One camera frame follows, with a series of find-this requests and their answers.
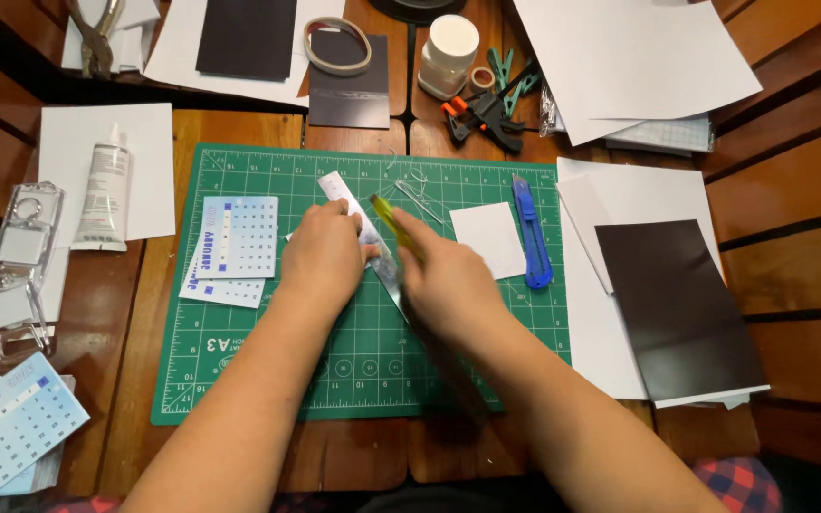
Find clear acrylic keychain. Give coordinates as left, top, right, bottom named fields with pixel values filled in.
left=0, top=181, right=67, bottom=287
left=0, top=269, right=54, bottom=372

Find small white card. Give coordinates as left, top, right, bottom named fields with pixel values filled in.
left=449, top=201, right=528, bottom=281

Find person's right hand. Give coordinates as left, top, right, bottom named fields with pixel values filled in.
left=389, top=206, right=520, bottom=344

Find white glue tube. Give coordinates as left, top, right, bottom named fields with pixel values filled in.
left=70, top=122, right=132, bottom=252

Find green clothespins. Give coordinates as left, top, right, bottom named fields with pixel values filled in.
left=486, top=47, right=544, bottom=119

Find red blue plaid clothing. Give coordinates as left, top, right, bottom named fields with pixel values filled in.
left=47, top=455, right=783, bottom=513

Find thin paper trimmings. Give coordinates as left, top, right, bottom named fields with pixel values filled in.
left=382, top=146, right=447, bottom=228

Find black round object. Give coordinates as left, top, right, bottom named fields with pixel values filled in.
left=367, top=0, right=468, bottom=27

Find large dark magnet sheet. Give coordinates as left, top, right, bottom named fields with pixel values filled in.
left=593, top=218, right=770, bottom=404

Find blue utility knife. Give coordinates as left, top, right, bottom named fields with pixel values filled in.
left=511, top=174, right=554, bottom=291

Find plastic-wrapped sheet pack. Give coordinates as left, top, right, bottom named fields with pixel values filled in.
left=538, top=77, right=715, bottom=156

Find blue calendar card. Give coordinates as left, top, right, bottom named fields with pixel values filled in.
left=200, top=195, right=280, bottom=281
left=178, top=234, right=267, bottom=310

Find green cutting mat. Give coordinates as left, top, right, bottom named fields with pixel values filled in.
left=150, top=142, right=574, bottom=427

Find metal punch pliers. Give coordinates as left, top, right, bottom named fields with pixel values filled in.
left=64, top=0, right=127, bottom=80

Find double-sided tape roll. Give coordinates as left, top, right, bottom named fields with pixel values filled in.
left=302, top=16, right=373, bottom=77

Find black orange spring clamp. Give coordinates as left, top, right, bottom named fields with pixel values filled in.
left=440, top=88, right=528, bottom=155

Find stack of calendar prints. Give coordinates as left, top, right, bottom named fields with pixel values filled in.
left=0, top=351, right=91, bottom=504

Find white plastic jar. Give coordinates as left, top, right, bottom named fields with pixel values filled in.
left=417, top=13, right=481, bottom=101

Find pile of white paper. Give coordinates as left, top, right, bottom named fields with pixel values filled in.
left=512, top=0, right=764, bottom=148

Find small dark magnet sheet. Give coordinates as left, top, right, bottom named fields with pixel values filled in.
left=307, top=30, right=391, bottom=131

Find metal ruler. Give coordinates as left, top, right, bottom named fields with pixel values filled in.
left=317, top=170, right=491, bottom=423

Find large white paper sheet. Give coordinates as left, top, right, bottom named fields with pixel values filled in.
left=143, top=0, right=346, bottom=109

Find yellow craft knife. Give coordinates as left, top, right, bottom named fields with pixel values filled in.
left=369, top=193, right=426, bottom=263

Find person's left hand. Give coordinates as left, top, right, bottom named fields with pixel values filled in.
left=278, top=199, right=383, bottom=306

